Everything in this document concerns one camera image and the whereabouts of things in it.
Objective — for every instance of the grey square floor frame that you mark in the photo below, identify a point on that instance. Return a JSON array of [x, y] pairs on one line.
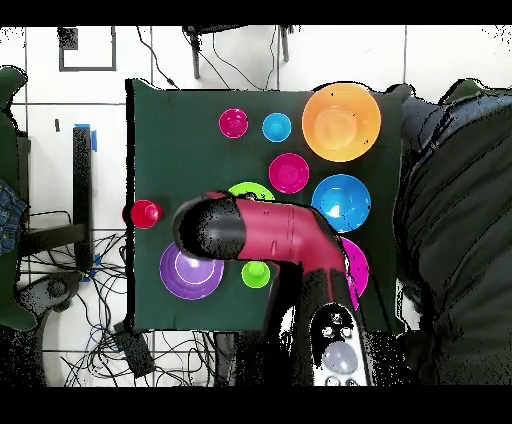
[[68, 40]]

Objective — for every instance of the black office chair base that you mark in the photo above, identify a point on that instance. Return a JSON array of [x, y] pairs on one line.
[[56, 288]]

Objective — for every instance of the blue bowl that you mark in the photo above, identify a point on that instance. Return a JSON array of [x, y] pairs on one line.
[[344, 200]]

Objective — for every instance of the blue cup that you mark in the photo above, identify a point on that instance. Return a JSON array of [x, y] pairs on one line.
[[276, 127]]

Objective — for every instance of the dark metal legged stand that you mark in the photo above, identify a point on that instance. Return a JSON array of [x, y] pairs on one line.
[[196, 60]]

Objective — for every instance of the large magenta bowl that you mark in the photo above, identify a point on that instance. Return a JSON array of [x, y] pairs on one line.
[[358, 266]]

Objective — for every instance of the small crimson pink bowl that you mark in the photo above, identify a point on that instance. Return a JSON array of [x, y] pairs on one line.
[[288, 173]]

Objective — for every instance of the red cup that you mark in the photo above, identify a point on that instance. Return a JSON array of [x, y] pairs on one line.
[[144, 214]]

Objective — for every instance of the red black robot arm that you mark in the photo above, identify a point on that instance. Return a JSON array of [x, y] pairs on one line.
[[280, 236]]

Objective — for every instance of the black metal bar stand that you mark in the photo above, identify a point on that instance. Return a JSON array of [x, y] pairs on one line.
[[82, 180]]

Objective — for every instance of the green bowl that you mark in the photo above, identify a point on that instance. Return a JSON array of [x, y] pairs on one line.
[[252, 188]]

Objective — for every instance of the black power strip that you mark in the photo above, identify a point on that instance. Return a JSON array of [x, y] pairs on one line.
[[134, 352]]

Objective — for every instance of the dark green tablecloth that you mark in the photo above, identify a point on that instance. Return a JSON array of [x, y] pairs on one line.
[[180, 160]]

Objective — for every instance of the blue tape strip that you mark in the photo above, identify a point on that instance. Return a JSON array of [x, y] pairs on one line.
[[94, 142]]

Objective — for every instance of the blue denim fabric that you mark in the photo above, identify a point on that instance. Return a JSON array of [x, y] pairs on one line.
[[10, 216]]

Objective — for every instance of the green cloth covered table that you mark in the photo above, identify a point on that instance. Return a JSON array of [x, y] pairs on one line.
[[6, 160]]

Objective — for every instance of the large orange bowl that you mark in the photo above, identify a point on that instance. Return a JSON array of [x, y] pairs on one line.
[[340, 124]]

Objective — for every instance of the purple bowl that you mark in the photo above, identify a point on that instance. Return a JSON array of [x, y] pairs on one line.
[[188, 280]]

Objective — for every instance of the green cup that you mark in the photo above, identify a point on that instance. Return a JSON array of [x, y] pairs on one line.
[[255, 274]]

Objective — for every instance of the crimson pink cup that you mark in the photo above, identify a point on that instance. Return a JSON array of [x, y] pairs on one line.
[[233, 123]]

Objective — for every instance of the person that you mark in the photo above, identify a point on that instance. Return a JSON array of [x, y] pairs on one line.
[[460, 240]]

